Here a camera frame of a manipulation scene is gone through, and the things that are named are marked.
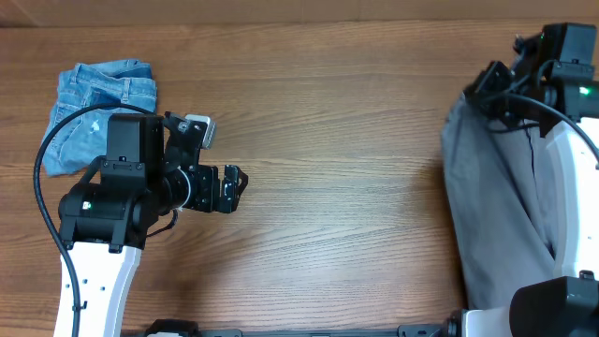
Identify grey cotton shorts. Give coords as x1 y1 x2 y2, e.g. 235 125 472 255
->
441 97 558 310

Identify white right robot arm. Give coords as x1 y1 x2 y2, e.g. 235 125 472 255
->
445 22 598 336

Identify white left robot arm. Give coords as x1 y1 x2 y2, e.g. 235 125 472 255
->
54 113 248 336

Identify folded blue denim shorts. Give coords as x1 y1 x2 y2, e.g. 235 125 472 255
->
42 59 157 176

